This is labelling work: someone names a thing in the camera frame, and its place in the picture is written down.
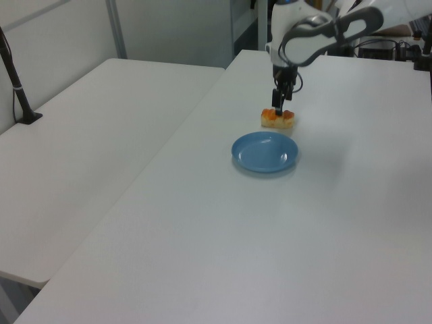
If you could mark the blue round plate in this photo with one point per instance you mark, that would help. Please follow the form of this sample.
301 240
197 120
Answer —
265 152

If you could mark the black clamp mount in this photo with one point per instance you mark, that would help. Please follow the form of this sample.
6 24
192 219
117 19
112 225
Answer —
423 50

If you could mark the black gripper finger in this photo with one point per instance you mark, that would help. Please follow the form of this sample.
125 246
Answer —
276 99
289 92

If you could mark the black camera stand pole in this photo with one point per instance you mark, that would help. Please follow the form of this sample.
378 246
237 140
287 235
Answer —
15 86

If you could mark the orange topped bread piece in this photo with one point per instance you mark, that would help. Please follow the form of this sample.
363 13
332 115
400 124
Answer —
278 120

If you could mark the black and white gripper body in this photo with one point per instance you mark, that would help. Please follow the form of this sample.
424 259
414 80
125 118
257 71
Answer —
283 75

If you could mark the grey metal frame post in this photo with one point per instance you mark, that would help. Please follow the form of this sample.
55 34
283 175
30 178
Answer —
116 28

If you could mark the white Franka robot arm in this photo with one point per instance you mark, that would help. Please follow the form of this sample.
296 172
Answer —
303 40

